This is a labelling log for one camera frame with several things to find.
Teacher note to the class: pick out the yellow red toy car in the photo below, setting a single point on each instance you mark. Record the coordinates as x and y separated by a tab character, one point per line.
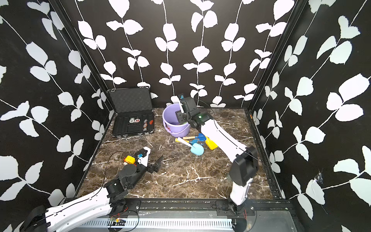
130	160

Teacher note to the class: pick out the blue metal trowel wooden handle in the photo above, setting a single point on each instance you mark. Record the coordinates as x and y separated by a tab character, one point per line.
200	137

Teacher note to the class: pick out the black front rail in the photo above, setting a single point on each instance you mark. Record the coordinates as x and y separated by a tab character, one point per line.
222	207

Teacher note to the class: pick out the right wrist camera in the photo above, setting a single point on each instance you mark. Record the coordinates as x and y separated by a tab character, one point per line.
182	103

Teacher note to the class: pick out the yellow plastic square shovel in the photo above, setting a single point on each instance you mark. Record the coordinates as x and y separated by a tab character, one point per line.
211	144

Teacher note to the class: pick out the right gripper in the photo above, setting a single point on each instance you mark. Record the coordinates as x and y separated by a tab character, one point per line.
179	117

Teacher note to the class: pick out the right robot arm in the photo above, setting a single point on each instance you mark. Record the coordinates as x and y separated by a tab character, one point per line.
244	160

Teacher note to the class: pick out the light blue plastic trowel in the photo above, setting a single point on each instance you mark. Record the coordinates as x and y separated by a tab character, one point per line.
197	150

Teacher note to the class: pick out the blue rake yellow handle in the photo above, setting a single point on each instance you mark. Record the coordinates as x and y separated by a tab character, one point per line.
180	140

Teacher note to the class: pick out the open black tool case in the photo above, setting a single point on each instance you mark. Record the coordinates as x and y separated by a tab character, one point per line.
134	111

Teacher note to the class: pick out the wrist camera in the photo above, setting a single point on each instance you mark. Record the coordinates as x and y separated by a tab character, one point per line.
143	156
182	103

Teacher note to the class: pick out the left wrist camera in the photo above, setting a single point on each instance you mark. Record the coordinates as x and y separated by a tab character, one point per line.
143	156

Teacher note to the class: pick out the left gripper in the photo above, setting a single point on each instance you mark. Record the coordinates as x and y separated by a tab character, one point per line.
151	169

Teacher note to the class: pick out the white perforated strip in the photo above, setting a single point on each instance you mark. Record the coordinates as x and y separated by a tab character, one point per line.
162	223

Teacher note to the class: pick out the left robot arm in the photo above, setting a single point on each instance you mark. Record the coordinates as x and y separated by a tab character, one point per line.
108	200

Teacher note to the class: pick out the purple plastic bucket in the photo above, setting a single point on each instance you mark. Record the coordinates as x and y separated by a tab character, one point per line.
171	123

